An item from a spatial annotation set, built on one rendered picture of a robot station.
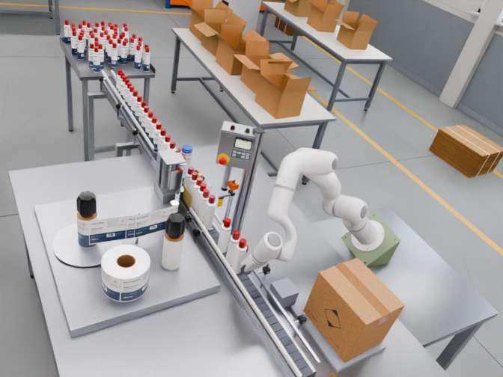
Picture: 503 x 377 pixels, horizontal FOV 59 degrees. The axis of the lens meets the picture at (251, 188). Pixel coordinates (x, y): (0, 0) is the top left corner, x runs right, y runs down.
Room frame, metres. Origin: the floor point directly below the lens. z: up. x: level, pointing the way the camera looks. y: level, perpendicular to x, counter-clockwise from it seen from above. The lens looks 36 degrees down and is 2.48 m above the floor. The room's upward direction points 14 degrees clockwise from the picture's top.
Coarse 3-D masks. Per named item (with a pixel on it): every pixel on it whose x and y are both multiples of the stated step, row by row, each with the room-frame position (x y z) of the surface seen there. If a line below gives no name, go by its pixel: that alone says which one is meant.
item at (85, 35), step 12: (72, 24) 3.67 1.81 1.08; (84, 24) 3.80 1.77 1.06; (96, 24) 3.83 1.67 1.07; (108, 24) 3.92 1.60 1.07; (72, 36) 3.51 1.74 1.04; (84, 36) 3.59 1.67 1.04; (96, 36) 3.69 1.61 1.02; (108, 36) 3.60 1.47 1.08; (120, 36) 3.70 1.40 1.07; (132, 36) 3.77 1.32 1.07; (72, 48) 3.51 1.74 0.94; (84, 48) 3.53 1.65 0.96; (132, 48) 3.67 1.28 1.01; (132, 60) 3.67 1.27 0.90
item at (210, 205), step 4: (212, 196) 1.81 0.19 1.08; (208, 200) 1.80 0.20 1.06; (212, 200) 1.79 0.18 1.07; (208, 204) 1.78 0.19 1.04; (212, 204) 1.79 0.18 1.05; (208, 208) 1.78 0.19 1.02; (212, 208) 1.78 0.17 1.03; (204, 212) 1.79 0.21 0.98; (208, 212) 1.78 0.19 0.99; (212, 212) 1.79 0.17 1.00; (204, 216) 1.79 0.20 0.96; (208, 216) 1.78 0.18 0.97; (212, 216) 1.79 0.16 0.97; (204, 220) 1.78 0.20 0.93; (208, 220) 1.78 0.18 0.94; (212, 220) 1.79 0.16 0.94; (204, 224) 1.78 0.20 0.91; (208, 224) 1.78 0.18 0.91
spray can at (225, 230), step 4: (228, 220) 1.65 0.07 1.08; (224, 224) 1.64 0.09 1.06; (228, 224) 1.64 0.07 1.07; (224, 228) 1.63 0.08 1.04; (228, 228) 1.64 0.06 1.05; (220, 232) 1.64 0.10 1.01; (224, 232) 1.63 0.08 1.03; (228, 232) 1.63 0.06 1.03; (220, 236) 1.63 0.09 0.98; (224, 236) 1.63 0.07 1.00; (228, 236) 1.64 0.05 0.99; (220, 240) 1.63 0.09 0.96; (224, 240) 1.63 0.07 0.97; (228, 240) 1.65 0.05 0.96; (220, 244) 1.63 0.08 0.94; (224, 244) 1.63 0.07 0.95; (220, 248) 1.63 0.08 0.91; (224, 248) 1.63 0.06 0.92; (224, 252) 1.63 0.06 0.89
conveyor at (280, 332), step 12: (192, 216) 1.86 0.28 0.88; (216, 240) 1.71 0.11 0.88; (216, 252) 1.63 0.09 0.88; (240, 276) 1.51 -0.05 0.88; (252, 288) 1.45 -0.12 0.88; (264, 300) 1.40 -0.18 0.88; (264, 312) 1.33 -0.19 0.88; (276, 324) 1.28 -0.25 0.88; (276, 336) 1.22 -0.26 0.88; (288, 336) 1.24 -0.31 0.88; (276, 348) 1.16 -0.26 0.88; (288, 348) 1.18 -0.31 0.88; (300, 360) 1.13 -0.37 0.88; (300, 372) 1.08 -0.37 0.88; (312, 372) 1.09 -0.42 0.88
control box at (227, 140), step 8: (224, 128) 1.82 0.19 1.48; (240, 128) 1.86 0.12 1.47; (224, 136) 1.80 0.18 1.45; (232, 136) 1.80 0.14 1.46; (240, 136) 1.80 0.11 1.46; (248, 136) 1.81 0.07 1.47; (224, 144) 1.80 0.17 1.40; (232, 144) 1.80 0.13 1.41; (224, 152) 1.80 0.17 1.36; (248, 152) 1.80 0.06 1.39; (216, 160) 1.80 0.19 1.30; (232, 160) 1.80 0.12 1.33; (240, 160) 1.80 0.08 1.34; (248, 160) 1.80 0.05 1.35; (248, 168) 1.81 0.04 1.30
